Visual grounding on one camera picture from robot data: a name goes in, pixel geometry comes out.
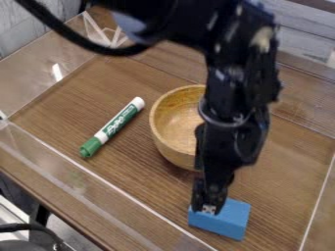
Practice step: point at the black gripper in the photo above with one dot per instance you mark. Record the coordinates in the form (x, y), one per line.
(227, 146)

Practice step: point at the blue block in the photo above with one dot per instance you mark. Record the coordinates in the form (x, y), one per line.
(228, 223)

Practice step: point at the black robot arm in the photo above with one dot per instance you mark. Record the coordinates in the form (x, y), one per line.
(233, 33)

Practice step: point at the brown wooden bowl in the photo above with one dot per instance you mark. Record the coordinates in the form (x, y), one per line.
(173, 119)

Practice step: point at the green white marker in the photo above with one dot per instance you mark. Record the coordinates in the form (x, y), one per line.
(112, 127)

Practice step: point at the clear acrylic tray walls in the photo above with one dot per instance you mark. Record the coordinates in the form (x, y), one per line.
(125, 197)

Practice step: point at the clear acrylic corner bracket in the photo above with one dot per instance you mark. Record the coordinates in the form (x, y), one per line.
(104, 36)

